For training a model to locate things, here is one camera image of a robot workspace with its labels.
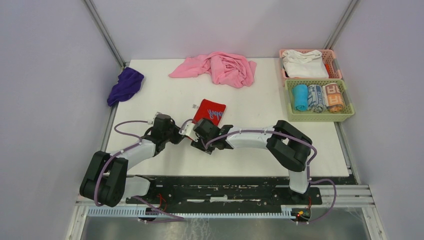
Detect red blue patterned towel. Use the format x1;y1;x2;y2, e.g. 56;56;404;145
180;99;227;142

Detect purple cloth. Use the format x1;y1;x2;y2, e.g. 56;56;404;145
107;67;145;107

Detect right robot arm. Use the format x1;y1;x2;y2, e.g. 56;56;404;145
182;118;317;204

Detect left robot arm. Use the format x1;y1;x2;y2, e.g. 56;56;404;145
79;113;184;207

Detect crumpled pink cloth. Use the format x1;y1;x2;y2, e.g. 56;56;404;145
168;51;257;89

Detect green plastic basket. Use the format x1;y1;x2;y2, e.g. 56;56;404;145
283;78;355;122

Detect rolled light blue towel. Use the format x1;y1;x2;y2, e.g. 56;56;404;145
292;84;309;112

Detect white folded cloth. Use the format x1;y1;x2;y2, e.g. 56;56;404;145
281;49;329;79

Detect orange item in pink basket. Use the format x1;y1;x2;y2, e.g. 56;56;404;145
324;63;331;76

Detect pink plastic basket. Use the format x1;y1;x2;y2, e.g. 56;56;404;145
279;49;343;81

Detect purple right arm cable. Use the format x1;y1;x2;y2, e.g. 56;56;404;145
178;118;338;225

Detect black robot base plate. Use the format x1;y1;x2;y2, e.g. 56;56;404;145
139;175;323;214

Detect white slotted cable duct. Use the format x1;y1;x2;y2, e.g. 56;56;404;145
87;206;296;220

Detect aluminium frame rails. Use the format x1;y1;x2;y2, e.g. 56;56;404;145
65;185;387;240

